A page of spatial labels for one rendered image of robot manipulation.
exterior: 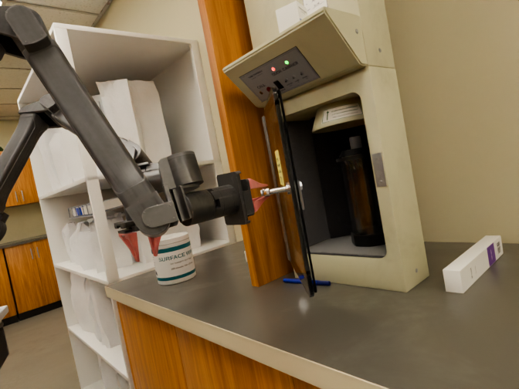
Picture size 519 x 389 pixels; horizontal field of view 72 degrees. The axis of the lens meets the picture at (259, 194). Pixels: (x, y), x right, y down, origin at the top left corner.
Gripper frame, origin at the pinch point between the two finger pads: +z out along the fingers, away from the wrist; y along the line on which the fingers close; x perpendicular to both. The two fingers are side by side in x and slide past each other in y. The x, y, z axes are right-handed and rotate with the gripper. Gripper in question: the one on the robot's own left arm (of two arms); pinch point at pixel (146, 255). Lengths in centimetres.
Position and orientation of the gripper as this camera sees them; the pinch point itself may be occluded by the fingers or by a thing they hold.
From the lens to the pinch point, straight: 91.3
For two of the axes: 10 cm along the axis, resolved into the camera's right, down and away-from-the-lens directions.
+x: -6.4, 0.7, 7.6
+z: 1.7, 9.8, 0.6
